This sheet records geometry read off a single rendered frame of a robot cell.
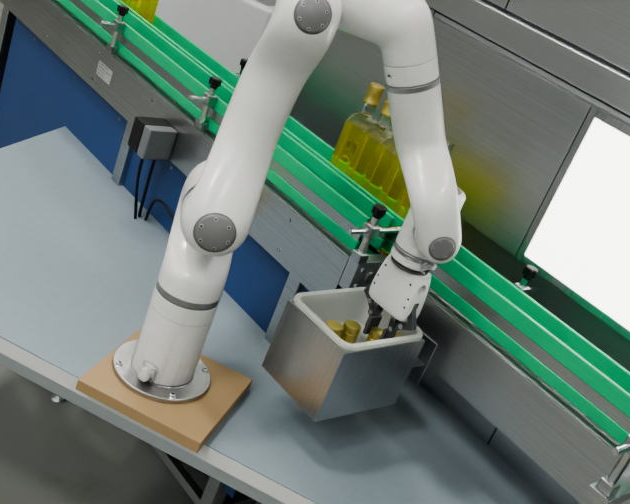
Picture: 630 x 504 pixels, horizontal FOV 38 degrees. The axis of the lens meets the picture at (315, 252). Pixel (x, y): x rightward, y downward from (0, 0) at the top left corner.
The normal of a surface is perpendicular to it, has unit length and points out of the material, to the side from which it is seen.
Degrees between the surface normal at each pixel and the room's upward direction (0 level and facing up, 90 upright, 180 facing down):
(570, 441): 90
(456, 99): 90
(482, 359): 90
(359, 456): 0
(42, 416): 0
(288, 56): 130
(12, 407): 0
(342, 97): 90
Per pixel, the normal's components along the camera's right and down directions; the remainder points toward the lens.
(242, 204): 0.50, 0.08
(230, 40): -0.38, 0.27
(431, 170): -0.03, -0.33
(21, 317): 0.34, -0.85
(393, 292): -0.70, 0.11
